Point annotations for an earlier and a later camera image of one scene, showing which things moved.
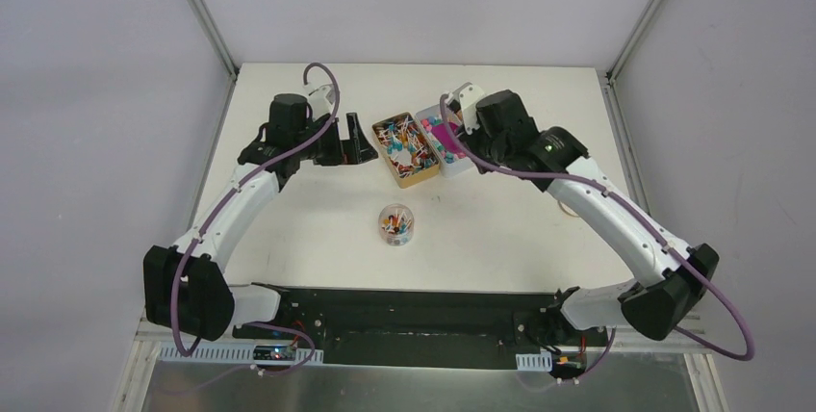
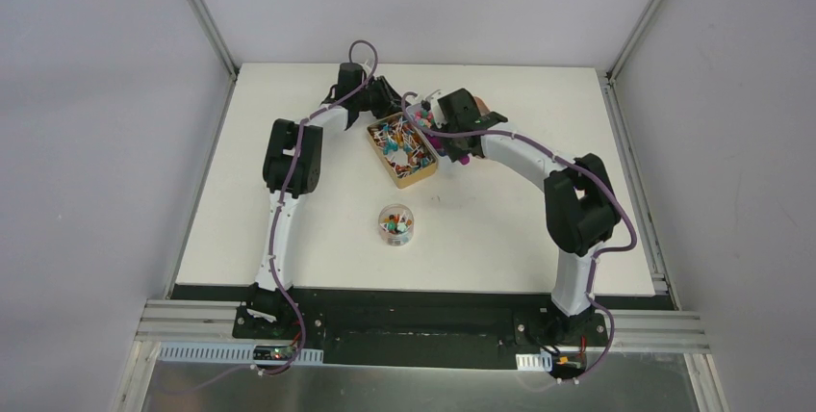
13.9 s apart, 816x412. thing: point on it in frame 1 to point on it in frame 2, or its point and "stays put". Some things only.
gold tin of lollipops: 407,152 stays put
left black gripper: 344,145 to 375,93
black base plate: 413,329 stays put
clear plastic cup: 395,222 stays put
